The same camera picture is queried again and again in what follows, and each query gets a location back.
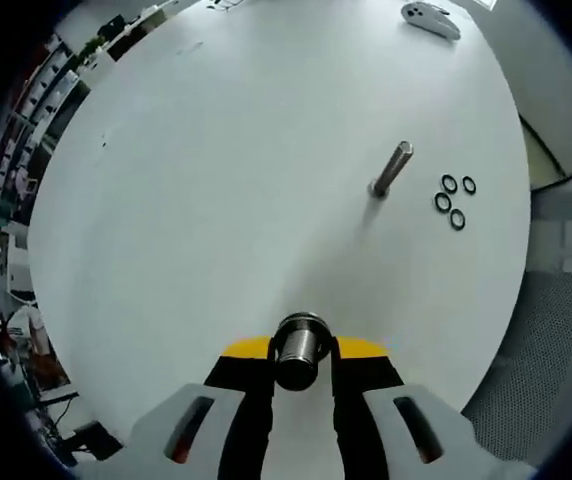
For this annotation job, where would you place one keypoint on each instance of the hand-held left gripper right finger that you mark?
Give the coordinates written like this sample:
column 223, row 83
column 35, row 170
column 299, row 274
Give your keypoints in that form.
column 361, row 410

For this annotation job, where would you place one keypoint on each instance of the small potted plant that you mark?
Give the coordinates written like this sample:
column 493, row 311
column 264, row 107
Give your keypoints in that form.
column 90, row 49

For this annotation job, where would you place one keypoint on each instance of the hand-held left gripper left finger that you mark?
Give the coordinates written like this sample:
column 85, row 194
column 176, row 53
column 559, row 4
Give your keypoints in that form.
column 246, row 410

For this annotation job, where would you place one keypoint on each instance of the shelving unit with white bins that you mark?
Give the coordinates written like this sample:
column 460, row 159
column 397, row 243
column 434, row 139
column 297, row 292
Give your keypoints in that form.
column 41, row 100

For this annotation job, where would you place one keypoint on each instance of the white game controller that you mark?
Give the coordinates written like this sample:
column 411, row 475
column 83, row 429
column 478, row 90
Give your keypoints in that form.
column 431, row 19

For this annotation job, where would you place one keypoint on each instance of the thin threaded steel stud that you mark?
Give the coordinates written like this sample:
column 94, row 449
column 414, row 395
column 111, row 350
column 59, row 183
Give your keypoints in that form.
column 391, row 170

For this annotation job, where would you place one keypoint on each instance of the grey mesh office chair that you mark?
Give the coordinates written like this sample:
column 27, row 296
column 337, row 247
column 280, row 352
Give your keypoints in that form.
column 541, row 350

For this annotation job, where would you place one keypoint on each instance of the thick threaded steel stud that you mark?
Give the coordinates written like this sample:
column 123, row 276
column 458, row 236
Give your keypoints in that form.
column 298, row 350

